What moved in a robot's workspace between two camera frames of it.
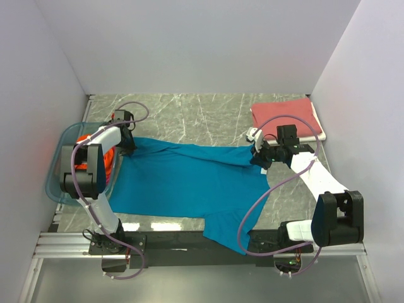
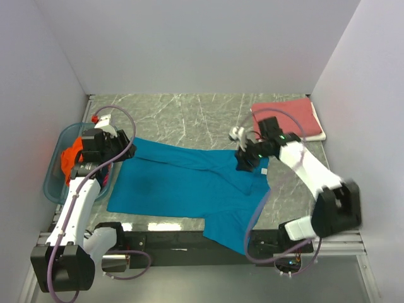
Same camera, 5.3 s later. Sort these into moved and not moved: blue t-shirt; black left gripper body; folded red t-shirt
Moved: black left gripper body
Not moved: blue t-shirt; folded red t-shirt
